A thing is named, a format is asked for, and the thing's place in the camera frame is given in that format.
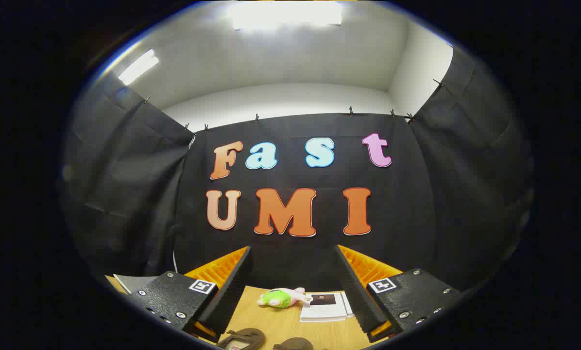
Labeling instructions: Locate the brown fuzzy slipper shoe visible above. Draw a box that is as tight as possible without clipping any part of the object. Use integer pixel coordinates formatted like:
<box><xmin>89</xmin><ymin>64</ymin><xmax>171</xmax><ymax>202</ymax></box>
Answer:
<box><xmin>217</xmin><ymin>328</ymin><xmax>266</xmax><ymax>350</ymax></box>
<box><xmin>273</xmin><ymin>337</ymin><xmax>314</xmax><ymax>350</ymax></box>

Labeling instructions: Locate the black backdrop cloth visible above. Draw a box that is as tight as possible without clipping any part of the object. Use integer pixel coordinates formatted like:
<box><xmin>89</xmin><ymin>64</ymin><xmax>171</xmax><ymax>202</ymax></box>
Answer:
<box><xmin>60</xmin><ymin>46</ymin><xmax>534</xmax><ymax>292</ymax></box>

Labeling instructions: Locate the ceiling light panel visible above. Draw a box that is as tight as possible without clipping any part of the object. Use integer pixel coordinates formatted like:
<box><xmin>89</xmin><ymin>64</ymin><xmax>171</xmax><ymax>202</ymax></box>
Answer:
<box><xmin>230</xmin><ymin>2</ymin><xmax>342</xmax><ymax>31</ymax></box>
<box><xmin>118</xmin><ymin>49</ymin><xmax>160</xmax><ymax>86</ymax></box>

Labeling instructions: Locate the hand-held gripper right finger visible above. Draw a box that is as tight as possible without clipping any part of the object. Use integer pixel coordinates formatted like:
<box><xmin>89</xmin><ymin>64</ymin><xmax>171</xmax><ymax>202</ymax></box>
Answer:
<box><xmin>333</xmin><ymin>244</ymin><xmax>462</xmax><ymax>343</ymax></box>

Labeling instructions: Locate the green and pink plush toy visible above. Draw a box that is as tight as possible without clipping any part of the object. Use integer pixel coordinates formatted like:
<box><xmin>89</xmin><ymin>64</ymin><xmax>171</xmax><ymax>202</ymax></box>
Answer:
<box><xmin>257</xmin><ymin>287</ymin><xmax>314</xmax><ymax>309</ymax></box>

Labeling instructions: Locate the white book with dark photo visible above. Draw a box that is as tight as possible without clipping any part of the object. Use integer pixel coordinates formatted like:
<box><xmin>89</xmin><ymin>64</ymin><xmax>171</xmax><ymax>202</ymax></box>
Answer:
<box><xmin>300</xmin><ymin>292</ymin><xmax>348</xmax><ymax>322</ymax></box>

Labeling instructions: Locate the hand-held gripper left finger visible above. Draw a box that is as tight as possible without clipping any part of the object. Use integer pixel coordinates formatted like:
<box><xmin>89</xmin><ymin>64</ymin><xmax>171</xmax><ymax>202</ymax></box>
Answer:
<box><xmin>125</xmin><ymin>245</ymin><xmax>253</xmax><ymax>344</ymax></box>

